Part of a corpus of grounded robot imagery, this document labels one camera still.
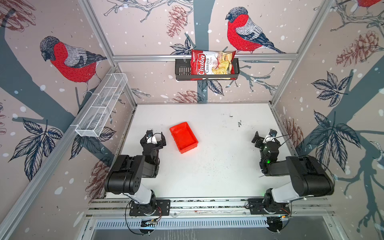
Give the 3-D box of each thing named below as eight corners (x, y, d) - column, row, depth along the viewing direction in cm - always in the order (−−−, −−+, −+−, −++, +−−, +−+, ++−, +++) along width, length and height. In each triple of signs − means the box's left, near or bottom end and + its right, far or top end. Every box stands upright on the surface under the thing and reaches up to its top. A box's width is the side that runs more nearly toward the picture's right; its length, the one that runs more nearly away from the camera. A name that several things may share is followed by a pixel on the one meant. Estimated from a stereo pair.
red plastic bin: (181, 154, 94) (180, 150, 90) (169, 131, 105) (168, 127, 102) (199, 145, 98) (199, 141, 94) (186, 124, 109) (186, 120, 106)
